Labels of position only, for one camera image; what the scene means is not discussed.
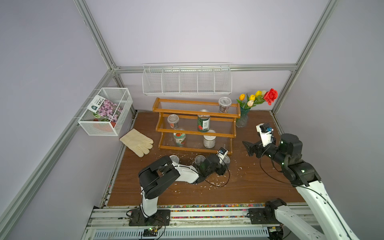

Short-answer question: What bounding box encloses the dark seed plastic jar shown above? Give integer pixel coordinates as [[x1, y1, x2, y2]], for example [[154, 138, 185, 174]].
[[218, 97, 232, 113]]

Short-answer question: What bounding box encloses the tomato lid round tin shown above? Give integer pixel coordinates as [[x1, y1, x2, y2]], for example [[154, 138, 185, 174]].
[[173, 133, 186, 147]]

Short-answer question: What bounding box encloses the red seed plastic jar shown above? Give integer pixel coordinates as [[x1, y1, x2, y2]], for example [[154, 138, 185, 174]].
[[167, 114, 180, 129]]

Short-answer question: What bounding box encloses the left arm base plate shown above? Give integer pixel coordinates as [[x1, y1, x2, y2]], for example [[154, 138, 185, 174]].
[[126, 209, 171, 227]]

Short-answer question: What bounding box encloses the wooden three-tier shelf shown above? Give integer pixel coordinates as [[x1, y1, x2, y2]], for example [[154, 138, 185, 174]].
[[153, 98, 241, 154]]

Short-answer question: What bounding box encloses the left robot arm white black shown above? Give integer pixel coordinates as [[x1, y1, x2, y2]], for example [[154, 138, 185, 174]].
[[138, 153, 229, 218]]

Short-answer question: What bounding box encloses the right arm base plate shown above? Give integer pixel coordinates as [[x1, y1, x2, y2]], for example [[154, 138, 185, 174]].
[[246, 207, 281, 225]]

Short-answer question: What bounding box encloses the green seed plastic jar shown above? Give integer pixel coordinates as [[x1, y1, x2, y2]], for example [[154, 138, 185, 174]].
[[223, 156, 231, 168]]

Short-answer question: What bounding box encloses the white wire wall basket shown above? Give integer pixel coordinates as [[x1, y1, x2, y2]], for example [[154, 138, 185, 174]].
[[142, 62, 233, 96]]

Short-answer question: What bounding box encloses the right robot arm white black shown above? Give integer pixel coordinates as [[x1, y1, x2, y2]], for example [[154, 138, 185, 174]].
[[243, 133, 358, 240]]

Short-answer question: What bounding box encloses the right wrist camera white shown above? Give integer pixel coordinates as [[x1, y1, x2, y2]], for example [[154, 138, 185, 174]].
[[256, 123, 276, 147]]

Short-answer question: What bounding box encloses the glass vase with flowers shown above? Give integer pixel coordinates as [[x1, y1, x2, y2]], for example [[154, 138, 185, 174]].
[[236, 89, 279, 128]]

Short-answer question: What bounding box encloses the white wire side basket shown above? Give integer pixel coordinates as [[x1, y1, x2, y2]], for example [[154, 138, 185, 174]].
[[78, 88, 133, 137]]

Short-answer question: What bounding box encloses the white tin can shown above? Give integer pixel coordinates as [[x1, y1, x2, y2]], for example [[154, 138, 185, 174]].
[[203, 136, 217, 149]]

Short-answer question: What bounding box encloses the cream work glove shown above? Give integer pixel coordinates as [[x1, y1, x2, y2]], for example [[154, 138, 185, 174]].
[[120, 129, 154, 158]]

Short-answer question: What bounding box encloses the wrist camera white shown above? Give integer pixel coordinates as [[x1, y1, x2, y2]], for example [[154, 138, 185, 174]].
[[256, 123, 276, 147], [217, 148, 229, 165]]

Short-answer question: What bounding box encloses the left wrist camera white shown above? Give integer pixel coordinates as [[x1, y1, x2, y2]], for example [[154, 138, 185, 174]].
[[217, 148, 229, 165]]

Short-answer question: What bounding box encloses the green red tomato can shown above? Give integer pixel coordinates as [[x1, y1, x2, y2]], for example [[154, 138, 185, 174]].
[[198, 115, 211, 133]]

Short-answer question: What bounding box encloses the purple seed plastic jar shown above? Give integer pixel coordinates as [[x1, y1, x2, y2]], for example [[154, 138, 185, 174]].
[[194, 155, 206, 166]]

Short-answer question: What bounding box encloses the purple flower seed packet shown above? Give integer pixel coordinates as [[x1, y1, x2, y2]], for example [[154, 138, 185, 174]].
[[87, 95, 123, 123]]

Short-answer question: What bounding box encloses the aluminium rail frame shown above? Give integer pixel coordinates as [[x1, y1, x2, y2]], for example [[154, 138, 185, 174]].
[[82, 203, 297, 240]]

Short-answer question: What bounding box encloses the silver green tin can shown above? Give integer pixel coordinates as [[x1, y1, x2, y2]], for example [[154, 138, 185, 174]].
[[170, 155, 180, 164]]

